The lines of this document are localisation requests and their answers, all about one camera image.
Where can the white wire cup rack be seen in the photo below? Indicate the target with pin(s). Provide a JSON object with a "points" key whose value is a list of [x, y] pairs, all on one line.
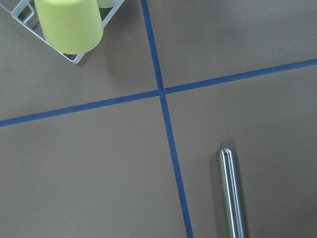
{"points": [[25, 13]]}

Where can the yellow-green upturned cup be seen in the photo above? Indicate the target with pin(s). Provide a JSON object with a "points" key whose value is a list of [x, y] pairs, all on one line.
{"points": [[70, 26]]}

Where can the steel muddler black tip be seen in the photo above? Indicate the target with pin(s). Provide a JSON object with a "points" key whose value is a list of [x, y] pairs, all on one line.
{"points": [[230, 193]]}

